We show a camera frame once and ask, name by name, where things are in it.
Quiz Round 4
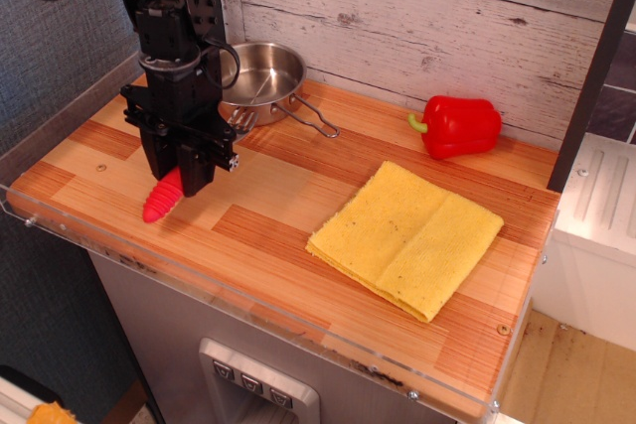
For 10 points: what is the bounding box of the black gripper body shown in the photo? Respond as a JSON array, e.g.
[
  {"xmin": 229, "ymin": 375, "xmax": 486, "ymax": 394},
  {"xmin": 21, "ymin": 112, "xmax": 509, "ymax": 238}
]
[{"xmin": 121, "ymin": 59, "xmax": 239, "ymax": 171}]

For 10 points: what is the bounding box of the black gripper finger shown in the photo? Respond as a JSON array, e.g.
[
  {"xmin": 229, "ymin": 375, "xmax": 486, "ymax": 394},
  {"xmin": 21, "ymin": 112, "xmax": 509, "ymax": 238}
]
[
  {"xmin": 178, "ymin": 145, "xmax": 217, "ymax": 198},
  {"xmin": 140, "ymin": 131, "xmax": 179, "ymax": 180}
]

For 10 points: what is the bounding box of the fork with red handle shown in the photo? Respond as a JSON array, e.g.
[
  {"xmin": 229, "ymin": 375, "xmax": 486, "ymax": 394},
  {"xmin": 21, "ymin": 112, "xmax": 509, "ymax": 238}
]
[{"xmin": 142, "ymin": 107, "xmax": 259, "ymax": 223}]

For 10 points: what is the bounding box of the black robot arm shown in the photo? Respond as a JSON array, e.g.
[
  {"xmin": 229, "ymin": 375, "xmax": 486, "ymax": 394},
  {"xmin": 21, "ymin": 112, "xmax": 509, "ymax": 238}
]
[{"xmin": 120, "ymin": 0, "xmax": 238, "ymax": 197}]

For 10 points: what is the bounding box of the yellow folded towel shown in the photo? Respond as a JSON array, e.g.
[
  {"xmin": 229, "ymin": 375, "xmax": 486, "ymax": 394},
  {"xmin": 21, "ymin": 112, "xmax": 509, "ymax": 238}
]
[{"xmin": 306, "ymin": 161, "xmax": 504, "ymax": 323}]

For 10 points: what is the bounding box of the small steel pan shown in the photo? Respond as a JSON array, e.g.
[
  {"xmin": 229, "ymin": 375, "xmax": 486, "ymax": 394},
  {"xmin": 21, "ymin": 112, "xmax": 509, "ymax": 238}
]
[{"xmin": 219, "ymin": 42, "xmax": 340, "ymax": 138}]

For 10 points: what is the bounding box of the clear acrylic table guard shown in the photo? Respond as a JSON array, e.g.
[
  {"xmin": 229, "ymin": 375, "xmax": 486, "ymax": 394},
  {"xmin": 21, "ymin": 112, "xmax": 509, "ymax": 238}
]
[{"xmin": 0, "ymin": 21, "xmax": 560, "ymax": 419}]

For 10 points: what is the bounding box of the toy fridge dispenser panel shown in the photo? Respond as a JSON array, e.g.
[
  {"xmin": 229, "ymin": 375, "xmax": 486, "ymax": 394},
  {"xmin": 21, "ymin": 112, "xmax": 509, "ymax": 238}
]
[{"xmin": 199, "ymin": 338, "xmax": 321, "ymax": 423}]

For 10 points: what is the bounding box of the red toy bell pepper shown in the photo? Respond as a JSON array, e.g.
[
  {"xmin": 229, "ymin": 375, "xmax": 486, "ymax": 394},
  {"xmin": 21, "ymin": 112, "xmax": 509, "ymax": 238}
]
[{"xmin": 407, "ymin": 95, "xmax": 502, "ymax": 160}]

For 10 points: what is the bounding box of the yellow object bottom left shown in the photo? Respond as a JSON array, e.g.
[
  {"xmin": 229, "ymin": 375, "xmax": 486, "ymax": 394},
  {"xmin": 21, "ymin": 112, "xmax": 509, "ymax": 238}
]
[{"xmin": 26, "ymin": 402, "xmax": 78, "ymax": 424}]

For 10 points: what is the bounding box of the white toy sink unit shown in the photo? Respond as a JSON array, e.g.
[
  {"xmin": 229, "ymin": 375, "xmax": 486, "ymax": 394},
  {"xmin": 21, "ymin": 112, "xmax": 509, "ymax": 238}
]
[{"xmin": 532, "ymin": 134, "xmax": 635, "ymax": 349}]

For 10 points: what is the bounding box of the dark vertical post right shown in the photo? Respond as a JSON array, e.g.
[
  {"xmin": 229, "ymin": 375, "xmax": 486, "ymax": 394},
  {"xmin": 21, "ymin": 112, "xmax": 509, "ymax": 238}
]
[{"xmin": 548, "ymin": 0, "xmax": 635, "ymax": 193}]

